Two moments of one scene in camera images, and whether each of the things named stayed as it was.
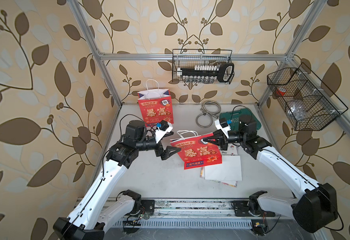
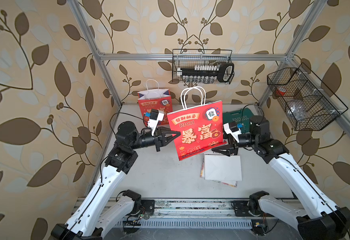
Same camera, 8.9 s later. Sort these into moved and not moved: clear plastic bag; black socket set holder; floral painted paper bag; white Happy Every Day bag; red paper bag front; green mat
Moved: red paper bag front
Not moved: floral painted paper bag; black socket set holder; clear plastic bag; green mat; white Happy Every Day bag
